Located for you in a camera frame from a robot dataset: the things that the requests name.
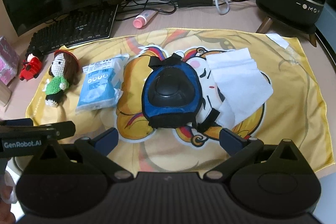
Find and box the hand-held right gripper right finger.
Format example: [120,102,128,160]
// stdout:
[203,127,314,183]

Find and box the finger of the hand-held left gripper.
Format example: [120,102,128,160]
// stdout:
[0,120,76,138]
[0,118,33,127]

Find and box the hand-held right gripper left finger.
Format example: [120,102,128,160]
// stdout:
[23,127,134,183]

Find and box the crochet doll with green dress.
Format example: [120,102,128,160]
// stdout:
[43,50,79,107]

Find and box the white paper tissue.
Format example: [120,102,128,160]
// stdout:
[206,48,274,127]

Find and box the blue and black knee pad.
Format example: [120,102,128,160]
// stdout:
[141,53,222,132]

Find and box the light wooden block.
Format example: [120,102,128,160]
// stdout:
[0,82,12,107]

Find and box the red toy figure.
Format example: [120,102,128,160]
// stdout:
[20,49,44,81]

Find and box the blue wet wipes packet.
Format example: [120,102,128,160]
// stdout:
[76,54,130,113]

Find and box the pink box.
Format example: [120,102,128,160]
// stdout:
[0,35,20,86]

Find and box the yellow printed cloth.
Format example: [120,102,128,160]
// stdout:
[25,27,328,179]

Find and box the black keyboard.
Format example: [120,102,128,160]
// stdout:
[26,4,118,55]

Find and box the looped black cable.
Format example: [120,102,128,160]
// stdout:
[115,0,181,22]

